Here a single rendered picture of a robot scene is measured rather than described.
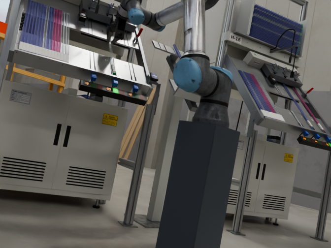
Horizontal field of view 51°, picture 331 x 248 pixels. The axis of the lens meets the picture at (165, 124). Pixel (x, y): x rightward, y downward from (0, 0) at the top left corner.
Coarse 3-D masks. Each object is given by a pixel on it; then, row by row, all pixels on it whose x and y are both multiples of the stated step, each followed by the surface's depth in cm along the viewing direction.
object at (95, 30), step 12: (36, 0) 193; (48, 0) 199; (60, 0) 206; (24, 12) 179; (72, 12) 202; (72, 24) 193; (96, 24) 205; (96, 36) 196; (132, 36) 215; (132, 48) 206
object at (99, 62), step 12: (72, 48) 176; (72, 60) 169; (84, 60) 173; (96, 60) 178; (108, 60) 183; (120, 60) 189; (108, 72) 175; (120, 72) 180; (132, 72) 186; (144, 72) 191
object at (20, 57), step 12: (12, 60) 154; (24, 60) 155; (36, 60) 157; (48, 60) 158; (60, 72) 164; (72, 72) 165; (84, 72) 166; (96, 72) 167; (108, 84) 174; (120, 84) 175; (132, 84) 176; (144, 84) 178
